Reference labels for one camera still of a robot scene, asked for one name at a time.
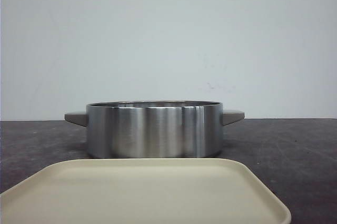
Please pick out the stainless steel steamer pot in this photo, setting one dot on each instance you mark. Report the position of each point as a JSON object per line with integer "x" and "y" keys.
{"x": 154, "y": 129}

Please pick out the cream plastic tray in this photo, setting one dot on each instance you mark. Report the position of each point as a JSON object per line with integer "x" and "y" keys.
{"x": 183, "y": 190}

